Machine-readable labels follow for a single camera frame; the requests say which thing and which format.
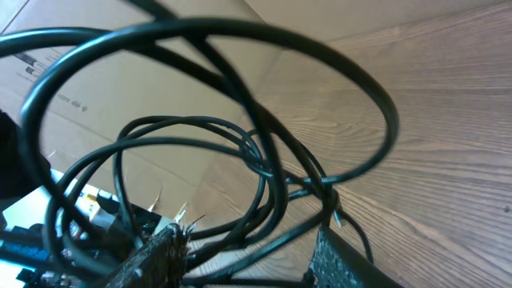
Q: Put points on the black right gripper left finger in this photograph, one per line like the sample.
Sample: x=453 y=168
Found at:
x=159 y=262

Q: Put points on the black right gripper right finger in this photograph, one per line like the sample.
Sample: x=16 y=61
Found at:
x=336 y=264

